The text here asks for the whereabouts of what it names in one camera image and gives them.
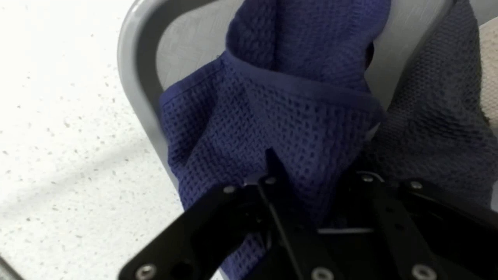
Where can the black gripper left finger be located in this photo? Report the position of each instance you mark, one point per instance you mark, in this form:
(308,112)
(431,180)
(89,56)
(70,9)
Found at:
(243,218)

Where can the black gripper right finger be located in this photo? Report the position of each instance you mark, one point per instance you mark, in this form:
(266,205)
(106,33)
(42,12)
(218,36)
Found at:
(430,222)

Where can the blue waffle towel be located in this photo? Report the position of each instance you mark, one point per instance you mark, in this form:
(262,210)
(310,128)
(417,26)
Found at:
(269,103)

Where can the grey tray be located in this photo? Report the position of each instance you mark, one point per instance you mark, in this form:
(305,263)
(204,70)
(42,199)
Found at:
(140,62)

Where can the dark grey waffle towel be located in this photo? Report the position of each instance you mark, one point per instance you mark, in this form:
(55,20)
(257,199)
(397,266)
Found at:
(441,114)

